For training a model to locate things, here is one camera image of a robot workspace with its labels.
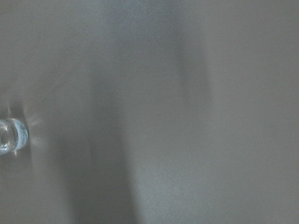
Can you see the clear glass beaker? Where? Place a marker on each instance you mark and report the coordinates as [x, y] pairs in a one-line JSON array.
[[14, 135]]

